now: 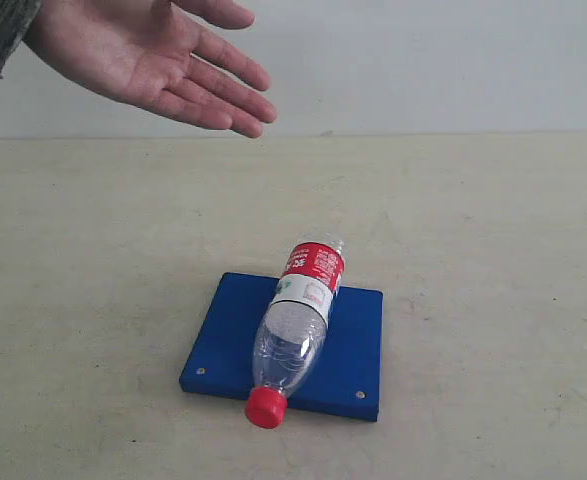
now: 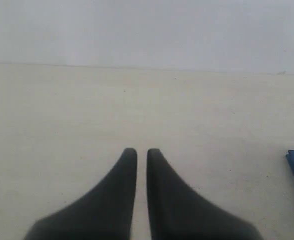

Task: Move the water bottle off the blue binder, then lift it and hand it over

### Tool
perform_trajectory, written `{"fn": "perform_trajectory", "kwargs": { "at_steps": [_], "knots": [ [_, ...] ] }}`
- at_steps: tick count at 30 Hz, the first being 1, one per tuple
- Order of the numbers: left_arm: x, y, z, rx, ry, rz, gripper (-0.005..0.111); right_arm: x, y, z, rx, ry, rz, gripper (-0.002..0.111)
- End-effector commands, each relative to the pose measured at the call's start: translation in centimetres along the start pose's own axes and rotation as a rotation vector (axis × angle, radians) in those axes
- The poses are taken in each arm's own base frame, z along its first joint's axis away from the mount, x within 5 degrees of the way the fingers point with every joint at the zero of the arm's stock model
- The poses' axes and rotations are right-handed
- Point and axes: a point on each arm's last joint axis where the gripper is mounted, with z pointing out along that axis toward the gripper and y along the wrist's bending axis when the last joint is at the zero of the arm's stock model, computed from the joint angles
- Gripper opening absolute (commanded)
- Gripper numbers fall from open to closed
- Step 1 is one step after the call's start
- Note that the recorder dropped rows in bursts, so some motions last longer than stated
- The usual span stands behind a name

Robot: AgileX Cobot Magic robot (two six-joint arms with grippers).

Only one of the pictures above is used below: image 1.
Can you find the person's open hand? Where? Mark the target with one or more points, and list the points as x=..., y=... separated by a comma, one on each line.
x=159, y=56

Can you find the clear bottle red cap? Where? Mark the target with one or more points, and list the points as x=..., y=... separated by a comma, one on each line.
x=293, y=329

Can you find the blue binder folder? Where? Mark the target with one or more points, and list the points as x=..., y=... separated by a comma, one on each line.
x=345, y=380

